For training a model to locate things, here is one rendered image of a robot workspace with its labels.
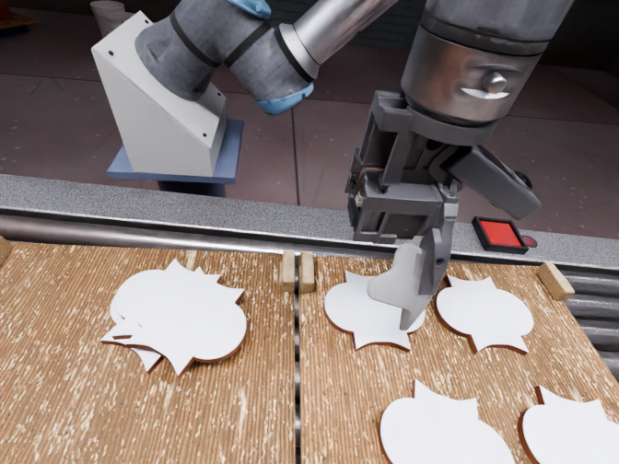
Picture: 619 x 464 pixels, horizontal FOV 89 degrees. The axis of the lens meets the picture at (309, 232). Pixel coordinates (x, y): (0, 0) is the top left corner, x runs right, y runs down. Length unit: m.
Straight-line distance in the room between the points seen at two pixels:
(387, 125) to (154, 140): 0.56
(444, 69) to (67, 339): 0.46
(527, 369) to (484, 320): 0.07
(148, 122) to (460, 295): 0.62
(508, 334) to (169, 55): 0.72
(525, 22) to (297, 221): 0.44
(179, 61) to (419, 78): 0.55
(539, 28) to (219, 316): 0.37
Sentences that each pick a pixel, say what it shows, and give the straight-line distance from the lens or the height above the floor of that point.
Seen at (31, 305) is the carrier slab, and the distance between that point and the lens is 0.52.
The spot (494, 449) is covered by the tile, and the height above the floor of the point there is 0.95.
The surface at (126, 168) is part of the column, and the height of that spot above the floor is 0.87.
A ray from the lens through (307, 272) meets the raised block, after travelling 0.44.
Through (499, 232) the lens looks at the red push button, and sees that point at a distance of 0.69.
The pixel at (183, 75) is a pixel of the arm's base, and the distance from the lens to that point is 0.72.
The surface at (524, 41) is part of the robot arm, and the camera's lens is 0.23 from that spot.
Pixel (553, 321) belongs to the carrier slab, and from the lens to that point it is 0.60.
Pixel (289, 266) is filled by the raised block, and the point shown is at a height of 0.96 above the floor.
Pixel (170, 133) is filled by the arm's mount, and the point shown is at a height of 0.97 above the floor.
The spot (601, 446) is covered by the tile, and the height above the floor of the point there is 0.95.
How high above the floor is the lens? 1.32
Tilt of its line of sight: 46 degrees down
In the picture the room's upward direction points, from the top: 9 degrees clockwise
